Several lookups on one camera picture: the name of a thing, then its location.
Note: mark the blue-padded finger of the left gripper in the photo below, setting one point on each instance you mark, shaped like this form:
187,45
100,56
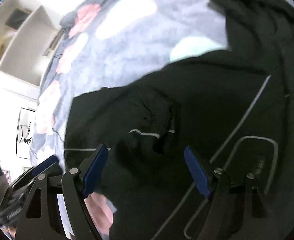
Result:
45,164

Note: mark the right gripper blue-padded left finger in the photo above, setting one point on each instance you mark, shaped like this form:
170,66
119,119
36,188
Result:
77,184

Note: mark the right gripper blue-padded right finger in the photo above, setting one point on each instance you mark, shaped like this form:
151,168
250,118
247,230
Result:
234,206

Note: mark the black hooded jacket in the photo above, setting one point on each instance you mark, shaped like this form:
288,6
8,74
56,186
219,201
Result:
258,86

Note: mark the white poster with black drawing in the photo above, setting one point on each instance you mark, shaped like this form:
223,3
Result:
25,131

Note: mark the white bookshelf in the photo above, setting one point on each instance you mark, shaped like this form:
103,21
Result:
27,51

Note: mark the grey floral bed quilt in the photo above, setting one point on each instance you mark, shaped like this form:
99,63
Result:
136,72

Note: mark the black picture frame on shelf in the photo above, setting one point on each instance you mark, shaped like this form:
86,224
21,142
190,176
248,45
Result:
17,18

